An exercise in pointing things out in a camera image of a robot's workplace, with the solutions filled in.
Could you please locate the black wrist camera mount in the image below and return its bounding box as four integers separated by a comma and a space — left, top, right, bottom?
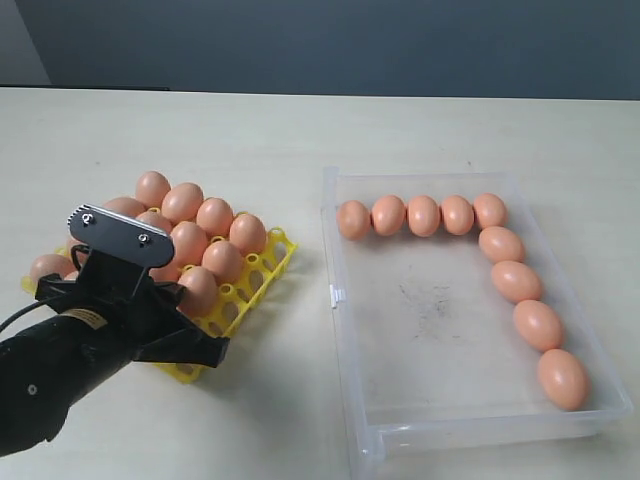
67, 204, 175, 295

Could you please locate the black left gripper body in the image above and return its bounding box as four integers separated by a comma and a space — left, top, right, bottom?
35, 270, 200, 356

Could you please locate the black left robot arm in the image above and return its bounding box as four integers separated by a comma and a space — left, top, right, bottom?
1, 251, 229, 456

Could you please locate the clear plastic container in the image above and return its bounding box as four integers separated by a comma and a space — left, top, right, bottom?
321, 167, 632, 477

